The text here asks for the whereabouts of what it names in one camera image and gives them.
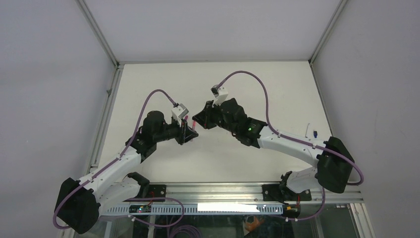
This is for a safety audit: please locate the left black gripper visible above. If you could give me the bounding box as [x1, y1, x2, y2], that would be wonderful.
[154, 116, 198, 144]

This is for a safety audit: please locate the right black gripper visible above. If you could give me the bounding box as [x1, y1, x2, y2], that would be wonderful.
[193, 103, 236, 136]

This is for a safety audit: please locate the white pen blue tip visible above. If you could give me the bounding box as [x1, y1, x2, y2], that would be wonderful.
[305, 123, 311, 138]

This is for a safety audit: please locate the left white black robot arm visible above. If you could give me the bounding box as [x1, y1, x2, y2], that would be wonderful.
[53, 111, 199, 234]

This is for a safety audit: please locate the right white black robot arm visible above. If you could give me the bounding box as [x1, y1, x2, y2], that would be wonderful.
[193, 99, 356, 201]

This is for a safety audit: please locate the orange object under table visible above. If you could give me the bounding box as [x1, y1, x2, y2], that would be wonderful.
[244, 215, 265, 232]

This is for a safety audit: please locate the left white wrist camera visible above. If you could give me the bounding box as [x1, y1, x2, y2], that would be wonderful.
[171, 104, 189, 127]

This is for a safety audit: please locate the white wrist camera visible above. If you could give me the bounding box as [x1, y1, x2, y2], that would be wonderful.
[171, 104, 189, 127]
[211, 85, 228, 106]

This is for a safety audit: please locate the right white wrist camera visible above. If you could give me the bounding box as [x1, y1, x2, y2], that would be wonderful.
[211, 85, 228, 106]

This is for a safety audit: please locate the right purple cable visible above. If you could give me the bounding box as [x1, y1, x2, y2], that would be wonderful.
[214, 70, 365, 186]

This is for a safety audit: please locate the purple cable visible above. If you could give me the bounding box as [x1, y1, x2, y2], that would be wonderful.
[52, 89, 179, 230]
[214, 70, 365, 186]

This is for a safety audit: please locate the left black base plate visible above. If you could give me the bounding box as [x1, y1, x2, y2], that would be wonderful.
[124, 184, 167, 202]

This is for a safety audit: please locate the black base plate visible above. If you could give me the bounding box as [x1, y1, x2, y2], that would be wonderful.
[124, 184, 167, 202]
[261, 184, 312, 202]

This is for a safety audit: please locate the aluminium mounting rail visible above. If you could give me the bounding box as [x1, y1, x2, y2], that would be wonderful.
[150, 182, 365, 205]

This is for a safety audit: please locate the purple cable coil below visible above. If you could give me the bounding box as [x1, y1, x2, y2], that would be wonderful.
[167, 225, 203, 238]

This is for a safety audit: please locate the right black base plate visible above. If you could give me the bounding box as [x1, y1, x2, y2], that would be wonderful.
[261, 184, 312, 202]

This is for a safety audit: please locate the white slotted cable duct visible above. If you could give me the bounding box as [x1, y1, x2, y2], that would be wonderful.
[102, 202, 283, 217]

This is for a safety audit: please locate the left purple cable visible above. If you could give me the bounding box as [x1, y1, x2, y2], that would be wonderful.
[52, 89, 179, 230]

